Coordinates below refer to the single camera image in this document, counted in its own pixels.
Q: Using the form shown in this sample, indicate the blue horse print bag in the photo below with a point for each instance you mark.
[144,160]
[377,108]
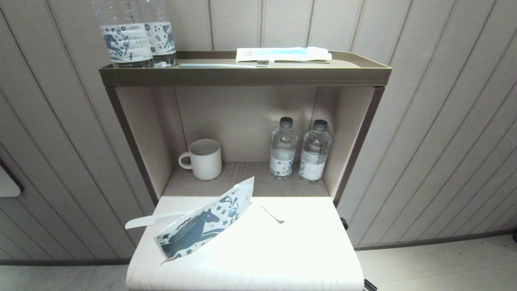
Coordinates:
[194,232]

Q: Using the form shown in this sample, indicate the small clear water bottle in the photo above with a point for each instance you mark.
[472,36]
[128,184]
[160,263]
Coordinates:
[314,157]
[282,153]

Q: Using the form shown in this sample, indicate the white ribbed mug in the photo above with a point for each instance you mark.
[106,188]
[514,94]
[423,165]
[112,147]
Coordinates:
[206,161]

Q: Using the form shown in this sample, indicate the brown open shelf unit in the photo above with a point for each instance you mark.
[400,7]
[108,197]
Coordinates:
[242,76]

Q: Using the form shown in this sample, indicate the light blue toothbrush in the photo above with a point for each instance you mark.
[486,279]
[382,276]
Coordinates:
[218,65]

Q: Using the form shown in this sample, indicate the white wrapped toothbrush packet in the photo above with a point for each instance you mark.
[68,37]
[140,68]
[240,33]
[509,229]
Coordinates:
[282,53]

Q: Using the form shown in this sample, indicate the black table knob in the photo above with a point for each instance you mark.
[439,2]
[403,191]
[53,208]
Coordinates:
[369,285]
[344,223]

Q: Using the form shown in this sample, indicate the white plastic comb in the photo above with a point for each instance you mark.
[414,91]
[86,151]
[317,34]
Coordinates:
[141,221]

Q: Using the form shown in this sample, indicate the large clear water bottle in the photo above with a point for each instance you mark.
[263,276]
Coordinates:
[125,40]
[163,36]

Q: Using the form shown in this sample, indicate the white wall mounted object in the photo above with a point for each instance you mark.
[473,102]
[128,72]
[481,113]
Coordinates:
[8,186]

